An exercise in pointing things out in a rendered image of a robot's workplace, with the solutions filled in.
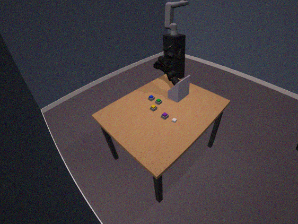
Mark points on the blue button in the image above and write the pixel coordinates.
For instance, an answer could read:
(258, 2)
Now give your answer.
(151, 98)

